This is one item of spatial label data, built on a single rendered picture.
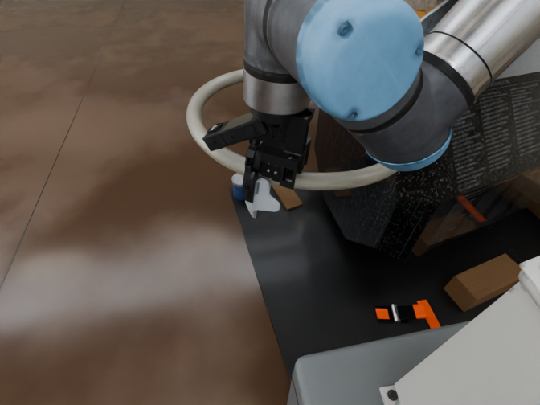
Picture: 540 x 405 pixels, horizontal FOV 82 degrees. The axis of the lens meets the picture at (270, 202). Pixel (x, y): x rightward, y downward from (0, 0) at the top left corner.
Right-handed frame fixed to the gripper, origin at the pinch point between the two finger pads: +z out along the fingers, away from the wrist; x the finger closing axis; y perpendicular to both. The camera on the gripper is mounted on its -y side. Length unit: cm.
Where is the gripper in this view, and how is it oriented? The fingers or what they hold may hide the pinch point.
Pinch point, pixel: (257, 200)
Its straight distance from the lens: 56.8
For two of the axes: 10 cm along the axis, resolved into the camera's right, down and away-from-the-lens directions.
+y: 9.2, 3.1, -2.2
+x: 3.8, -6.4, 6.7
